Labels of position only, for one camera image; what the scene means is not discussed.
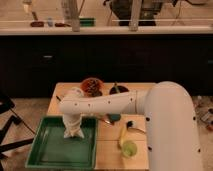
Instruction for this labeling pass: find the green cup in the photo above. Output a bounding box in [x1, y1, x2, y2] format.
[121, 140, 137, 158]

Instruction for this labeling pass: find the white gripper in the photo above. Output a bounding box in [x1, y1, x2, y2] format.
[63, 114, 81, 131]

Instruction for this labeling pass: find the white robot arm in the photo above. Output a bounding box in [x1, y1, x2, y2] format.
[59, 81, 203, 171]

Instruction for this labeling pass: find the grey-blue towel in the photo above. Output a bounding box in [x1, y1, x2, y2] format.
[64, 127, 84, 138]

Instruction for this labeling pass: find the yellow banana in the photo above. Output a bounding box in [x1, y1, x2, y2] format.
[118, 125, 127, 148]

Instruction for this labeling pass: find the metal spoon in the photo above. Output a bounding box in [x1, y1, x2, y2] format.
[97, 117, 111, 124]

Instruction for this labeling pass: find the dark red bowl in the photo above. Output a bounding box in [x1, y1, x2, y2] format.
[109, 85, 129, 95]

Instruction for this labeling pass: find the green utensil in bowl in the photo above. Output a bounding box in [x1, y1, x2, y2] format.
[114, 82, 120, 93]

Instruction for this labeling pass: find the green plastic tray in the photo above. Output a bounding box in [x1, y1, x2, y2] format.
[25, 116, 98, 170]

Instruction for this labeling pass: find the orange bowl with food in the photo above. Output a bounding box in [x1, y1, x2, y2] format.
[81, 77, 103, 97]

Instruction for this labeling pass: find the teal sponge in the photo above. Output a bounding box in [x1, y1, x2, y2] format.
[108, 114, 121, 123]

